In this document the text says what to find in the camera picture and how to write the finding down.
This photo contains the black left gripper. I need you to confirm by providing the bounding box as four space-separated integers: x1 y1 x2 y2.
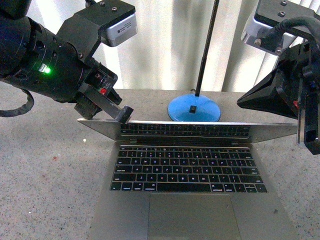
74 59 133 124

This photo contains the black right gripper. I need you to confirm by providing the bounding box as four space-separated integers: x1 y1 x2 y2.
237 41 320 155

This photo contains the silver laptop black keyboard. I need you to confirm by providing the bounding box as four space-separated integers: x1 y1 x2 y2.
80 119 299 240

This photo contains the blue gooseneck desk lamp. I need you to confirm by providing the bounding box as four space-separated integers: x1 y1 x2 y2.
167 0 221 122

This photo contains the white pleated curtain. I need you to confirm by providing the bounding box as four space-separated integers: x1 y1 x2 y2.
24 0 320 93

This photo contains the black right camera cable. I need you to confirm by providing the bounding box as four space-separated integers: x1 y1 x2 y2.
259 16 320 52

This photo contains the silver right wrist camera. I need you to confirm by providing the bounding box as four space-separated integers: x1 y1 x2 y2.
241 0 320 55

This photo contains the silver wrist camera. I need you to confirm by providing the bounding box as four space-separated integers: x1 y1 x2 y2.
241 0 320 55
99 0 138 47

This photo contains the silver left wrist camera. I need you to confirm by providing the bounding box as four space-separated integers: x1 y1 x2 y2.
99 0 138 47

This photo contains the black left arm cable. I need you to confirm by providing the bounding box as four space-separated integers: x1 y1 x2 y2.
0 88 35 118

